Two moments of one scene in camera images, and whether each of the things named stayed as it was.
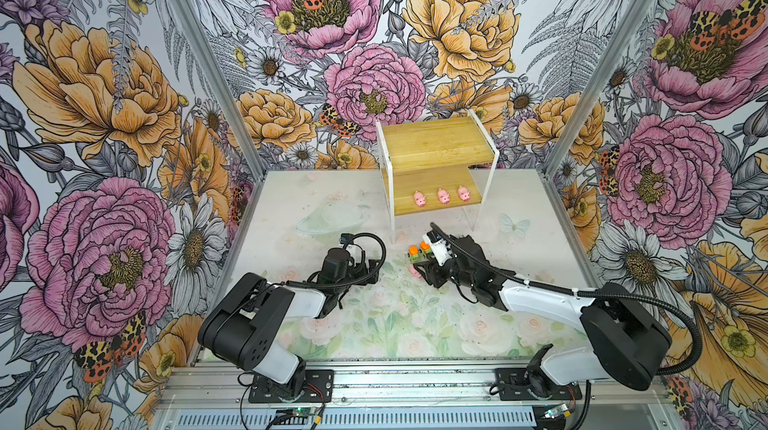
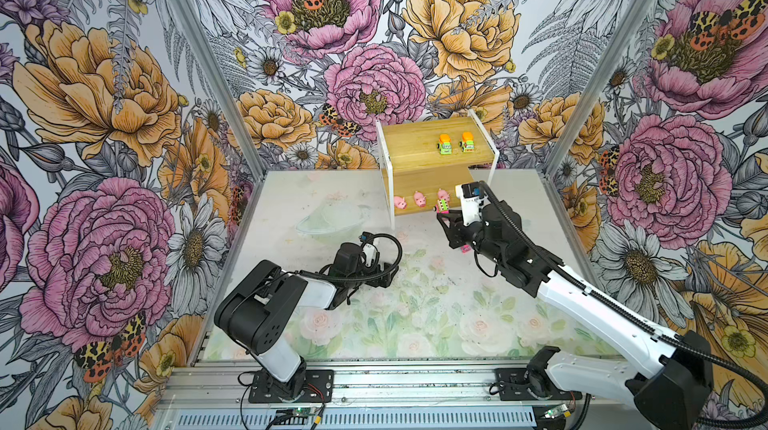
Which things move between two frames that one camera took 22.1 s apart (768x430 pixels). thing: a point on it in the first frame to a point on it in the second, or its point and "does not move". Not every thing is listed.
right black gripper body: [449, 272] to [473, 235]
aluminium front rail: [420, 386] does not move
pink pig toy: [419, 199] does not move
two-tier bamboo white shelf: [426, 164] does not move
